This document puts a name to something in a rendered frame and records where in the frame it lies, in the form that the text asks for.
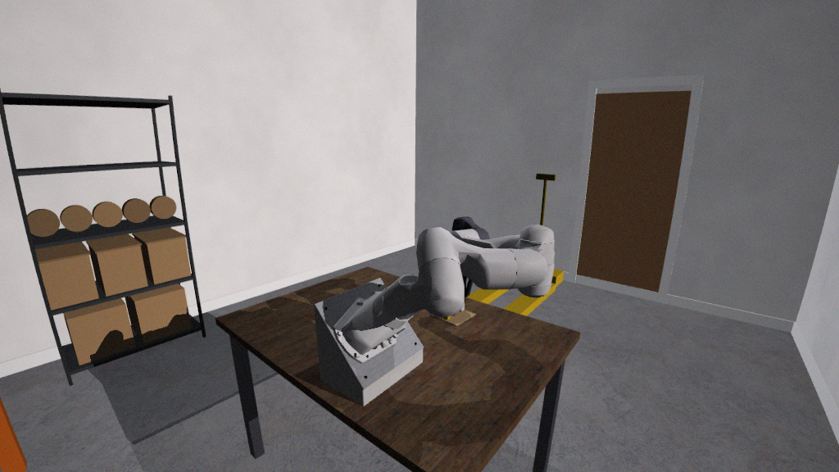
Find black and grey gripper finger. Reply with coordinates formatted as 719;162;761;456
460;279;473;311

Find tan flat mat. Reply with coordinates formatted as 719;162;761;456
431;310;476;326

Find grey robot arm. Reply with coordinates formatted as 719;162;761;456
333;216;555;364

